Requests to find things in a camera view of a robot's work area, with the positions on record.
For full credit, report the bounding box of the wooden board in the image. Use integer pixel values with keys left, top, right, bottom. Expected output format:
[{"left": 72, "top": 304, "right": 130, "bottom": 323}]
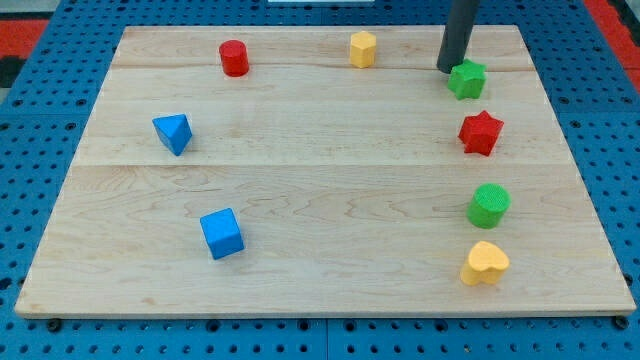
[{"left": 15, "top": 25, "right": 636, "bottom": 319}]

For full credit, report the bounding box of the grey cylindrical robot arm rod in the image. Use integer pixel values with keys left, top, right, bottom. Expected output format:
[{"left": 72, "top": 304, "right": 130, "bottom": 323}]
[{"left": 436, "top": 0, "right": 480, "bottom": 74}]

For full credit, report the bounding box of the yellow heart block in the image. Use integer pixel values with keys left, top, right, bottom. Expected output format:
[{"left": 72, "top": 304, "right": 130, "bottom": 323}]
[{"left": 460, "top": 241, "right": 510, "bottom": 286}]

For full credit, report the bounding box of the red star block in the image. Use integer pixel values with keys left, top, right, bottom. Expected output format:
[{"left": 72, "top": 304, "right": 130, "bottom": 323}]
[{"left": 458, "top": 111, "right": 504, "bottom": 156}]

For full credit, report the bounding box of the red cylinder block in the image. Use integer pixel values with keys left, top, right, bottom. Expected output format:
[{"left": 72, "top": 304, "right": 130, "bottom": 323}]
[{"left": 219, "top": 39, "right": 250, "bottom": 77}]

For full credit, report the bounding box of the yellow hexagon block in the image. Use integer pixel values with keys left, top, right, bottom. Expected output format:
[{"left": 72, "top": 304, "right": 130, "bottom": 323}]
[{"left": 349, "top": 31, "right": 377, "bottom": 68}]

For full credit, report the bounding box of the green star block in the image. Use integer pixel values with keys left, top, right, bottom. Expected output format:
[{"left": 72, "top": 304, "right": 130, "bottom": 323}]
[{"left": 447, "top": 59, "right": 486, "bottom": 100}]

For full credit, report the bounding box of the blue cube block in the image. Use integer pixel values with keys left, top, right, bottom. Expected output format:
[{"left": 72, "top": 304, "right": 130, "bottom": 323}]
[{"left": 200, "top": 208, "right": 245, "bottom": 260}]

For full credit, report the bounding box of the green cylinder block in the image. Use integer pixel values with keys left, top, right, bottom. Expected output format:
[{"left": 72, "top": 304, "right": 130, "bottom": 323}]
[{"left": 466, "top": 183, "right": 511, "bottom": 229}]

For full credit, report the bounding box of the blue triangle block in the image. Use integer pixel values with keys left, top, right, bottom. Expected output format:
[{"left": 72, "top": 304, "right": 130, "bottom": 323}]
[{"left": 152, "top": 114, "right": 192, "bottom": 156}]

